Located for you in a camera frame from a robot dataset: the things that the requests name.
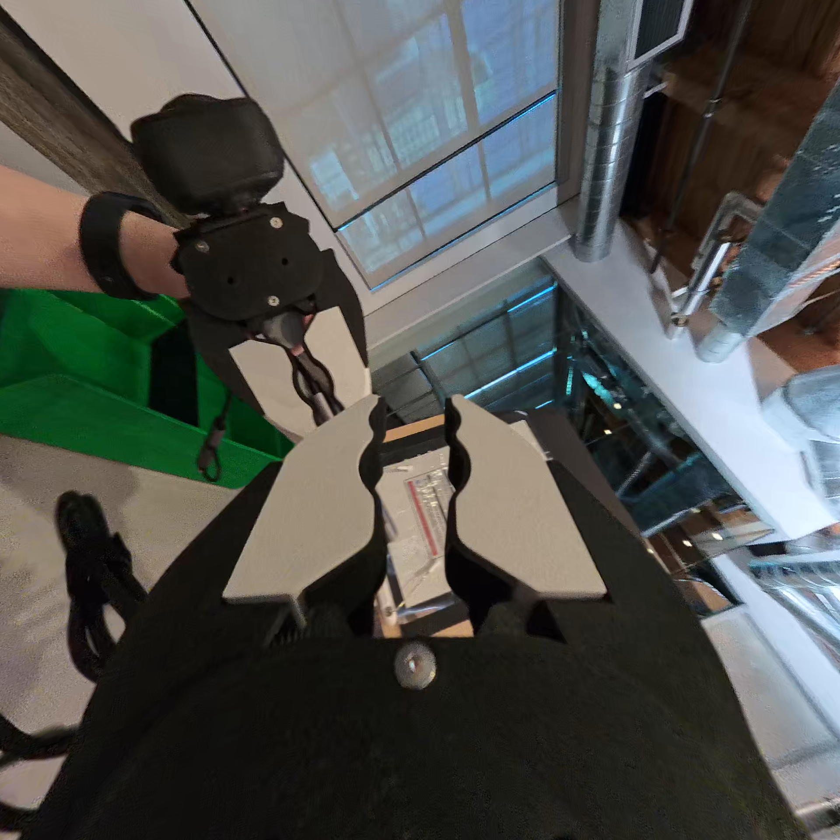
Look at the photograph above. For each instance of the black wristband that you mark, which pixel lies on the black wristband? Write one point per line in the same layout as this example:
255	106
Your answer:
98	249

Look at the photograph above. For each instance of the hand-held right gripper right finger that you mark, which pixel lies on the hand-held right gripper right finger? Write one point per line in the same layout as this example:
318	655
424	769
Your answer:
525	525

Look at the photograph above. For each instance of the person's left forearm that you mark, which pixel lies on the person's left forearm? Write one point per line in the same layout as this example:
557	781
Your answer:
39	229

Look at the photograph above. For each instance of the round silver ventilation duct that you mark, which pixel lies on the round silver ventilation duct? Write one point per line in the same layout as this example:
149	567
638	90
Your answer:
610	164

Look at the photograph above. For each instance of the silver rectangular air duct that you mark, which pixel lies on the silver rectangular air duct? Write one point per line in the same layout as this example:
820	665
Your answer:
787	229

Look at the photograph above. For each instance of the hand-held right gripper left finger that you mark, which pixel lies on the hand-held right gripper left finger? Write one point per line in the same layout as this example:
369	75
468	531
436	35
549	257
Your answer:
308	512

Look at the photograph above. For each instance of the large window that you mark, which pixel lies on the large window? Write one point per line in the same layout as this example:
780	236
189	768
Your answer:
394	98

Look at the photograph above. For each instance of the green plastic bin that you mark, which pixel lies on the green plastic bin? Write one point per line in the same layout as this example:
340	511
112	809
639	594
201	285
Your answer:
79	407

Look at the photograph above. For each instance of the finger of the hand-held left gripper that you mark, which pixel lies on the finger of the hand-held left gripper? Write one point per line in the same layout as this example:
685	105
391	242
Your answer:
342	354
262	377

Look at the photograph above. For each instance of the person's left hand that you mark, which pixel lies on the person's left hand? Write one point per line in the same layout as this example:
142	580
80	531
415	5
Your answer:
148	256

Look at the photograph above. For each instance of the light wooden board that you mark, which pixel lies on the light wooden board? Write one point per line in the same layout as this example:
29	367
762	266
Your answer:
413	432

